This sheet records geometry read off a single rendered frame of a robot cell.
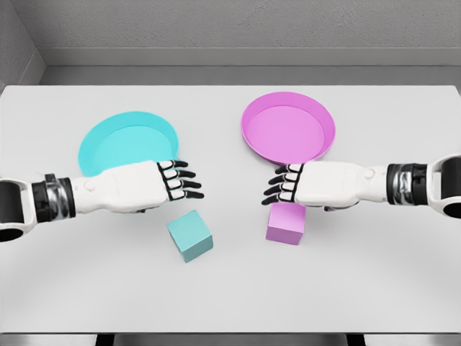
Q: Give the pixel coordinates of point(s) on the cyan block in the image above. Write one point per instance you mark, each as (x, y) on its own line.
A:
(191, 236)

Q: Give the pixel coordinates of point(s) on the pink round plate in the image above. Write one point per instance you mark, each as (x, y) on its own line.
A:
(288, 126)

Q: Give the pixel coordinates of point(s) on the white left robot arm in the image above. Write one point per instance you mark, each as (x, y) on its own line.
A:
(50, 200)

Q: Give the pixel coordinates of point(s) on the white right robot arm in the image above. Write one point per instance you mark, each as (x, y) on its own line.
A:
(410, 184)

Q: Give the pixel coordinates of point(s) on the pink block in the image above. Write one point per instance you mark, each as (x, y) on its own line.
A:
(285, 223)

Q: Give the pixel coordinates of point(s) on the cyan round plate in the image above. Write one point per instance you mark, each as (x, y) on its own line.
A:
(126, 142)

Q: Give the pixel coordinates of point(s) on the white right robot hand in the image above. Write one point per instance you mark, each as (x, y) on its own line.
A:
(324, 182)

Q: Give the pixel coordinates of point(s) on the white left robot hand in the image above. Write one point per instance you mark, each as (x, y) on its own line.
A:
(137, 184)

